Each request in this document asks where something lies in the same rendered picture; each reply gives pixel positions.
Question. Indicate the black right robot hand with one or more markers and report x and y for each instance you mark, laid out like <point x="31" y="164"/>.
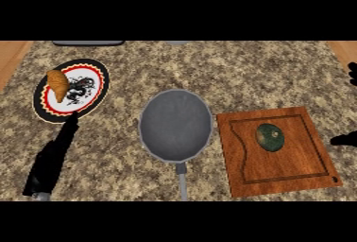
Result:
<point x="345" y="139"/>

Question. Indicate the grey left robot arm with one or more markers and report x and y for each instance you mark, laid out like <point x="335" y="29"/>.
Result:
<point x="40" y="197"/>

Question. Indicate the brown wooden cutting board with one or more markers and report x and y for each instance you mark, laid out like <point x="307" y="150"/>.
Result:
<point x="279" y="151"/>

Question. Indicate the dark green squash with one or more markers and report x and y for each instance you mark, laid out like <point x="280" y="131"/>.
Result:
<point x="270" y="137"/>

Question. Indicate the grey frying pan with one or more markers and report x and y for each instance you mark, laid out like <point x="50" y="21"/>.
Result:
<point x="176" y="126"/>

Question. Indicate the small grey object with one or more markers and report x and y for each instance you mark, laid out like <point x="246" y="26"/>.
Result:
<point x="179" y="42"/>

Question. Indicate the black-rimmed decorated plate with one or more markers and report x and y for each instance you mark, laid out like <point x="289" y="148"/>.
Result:
<point x="71" y="90"/>

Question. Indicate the dark grey flat appliance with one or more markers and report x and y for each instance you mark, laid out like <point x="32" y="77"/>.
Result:
<point x="89" y="43"/>

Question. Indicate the golden brown croissant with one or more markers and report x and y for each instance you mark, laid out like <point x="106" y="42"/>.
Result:
<point x="58" y="84"/>

